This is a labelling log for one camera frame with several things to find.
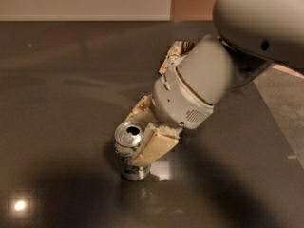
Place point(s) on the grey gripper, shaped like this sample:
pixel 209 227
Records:
pixel 178 99

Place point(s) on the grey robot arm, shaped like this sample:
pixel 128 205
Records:
pixel 251 36

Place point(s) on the silver green 7up can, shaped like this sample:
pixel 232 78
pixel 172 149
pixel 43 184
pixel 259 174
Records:
pixel 127 138

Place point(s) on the brown white snack bag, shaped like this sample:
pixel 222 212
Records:
pixel 176 53

